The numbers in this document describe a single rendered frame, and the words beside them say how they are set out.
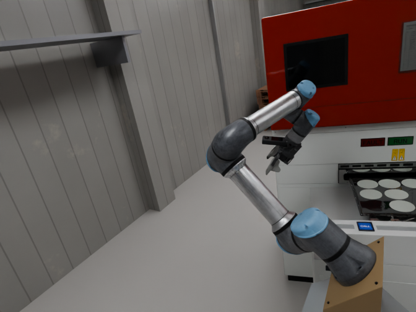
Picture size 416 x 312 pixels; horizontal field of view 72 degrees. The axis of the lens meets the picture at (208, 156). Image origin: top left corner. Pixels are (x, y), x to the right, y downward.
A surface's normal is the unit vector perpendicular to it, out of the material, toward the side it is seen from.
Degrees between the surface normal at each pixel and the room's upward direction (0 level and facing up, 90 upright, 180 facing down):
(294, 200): 90
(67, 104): 90
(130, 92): 90
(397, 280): 90
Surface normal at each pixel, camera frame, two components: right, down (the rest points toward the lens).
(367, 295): -0.50, 0.40
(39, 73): 0.84, 0.07
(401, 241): -0.29, 0.40
